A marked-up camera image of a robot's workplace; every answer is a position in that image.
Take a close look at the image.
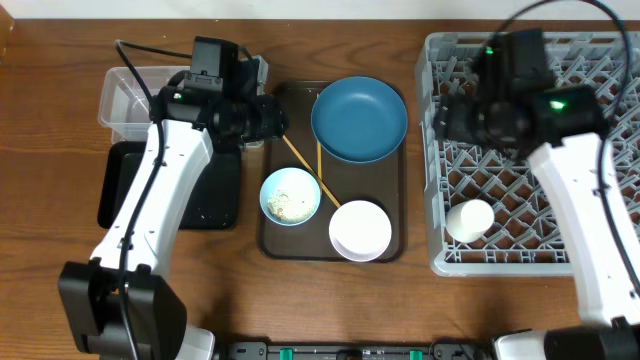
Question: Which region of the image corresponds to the blue plate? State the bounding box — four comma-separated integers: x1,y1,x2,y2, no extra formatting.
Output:
310,76,409,164

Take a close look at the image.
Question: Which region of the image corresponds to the white cup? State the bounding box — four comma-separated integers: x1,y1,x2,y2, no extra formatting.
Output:
445,199,495,243

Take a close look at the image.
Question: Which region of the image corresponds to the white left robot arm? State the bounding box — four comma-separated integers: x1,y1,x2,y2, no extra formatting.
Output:
58,86,289,359

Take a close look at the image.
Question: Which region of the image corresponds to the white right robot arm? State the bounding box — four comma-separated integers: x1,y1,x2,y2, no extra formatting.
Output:
432,29,639,359

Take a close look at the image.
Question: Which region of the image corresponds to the grey dishwasher rack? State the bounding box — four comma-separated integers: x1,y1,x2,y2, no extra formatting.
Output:
416,31,639,277

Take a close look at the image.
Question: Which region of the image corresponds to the long wooden chopstick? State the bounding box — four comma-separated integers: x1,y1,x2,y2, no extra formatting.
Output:
282,135,341,208

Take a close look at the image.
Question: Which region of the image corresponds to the short wooden chopstick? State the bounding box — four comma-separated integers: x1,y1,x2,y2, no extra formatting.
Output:
316,141,323,180

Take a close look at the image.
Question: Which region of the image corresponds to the dark brown serving tray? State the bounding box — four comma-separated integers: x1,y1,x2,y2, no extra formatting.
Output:
257,81,407,263

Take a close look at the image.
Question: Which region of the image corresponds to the light blue rice bowl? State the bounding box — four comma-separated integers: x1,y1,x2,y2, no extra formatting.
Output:
259,167,322,226

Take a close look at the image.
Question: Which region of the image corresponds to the black plastic tray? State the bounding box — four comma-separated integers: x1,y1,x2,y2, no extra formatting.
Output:
97,141,241,230

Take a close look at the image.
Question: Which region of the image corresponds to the white bowl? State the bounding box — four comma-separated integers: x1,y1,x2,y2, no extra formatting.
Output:
328,200,393,262

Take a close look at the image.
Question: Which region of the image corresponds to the clear plastic bin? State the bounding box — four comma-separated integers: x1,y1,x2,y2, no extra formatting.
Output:
98,66,266,150

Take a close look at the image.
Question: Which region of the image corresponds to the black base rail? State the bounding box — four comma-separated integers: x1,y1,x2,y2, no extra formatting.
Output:
212,338,497,360

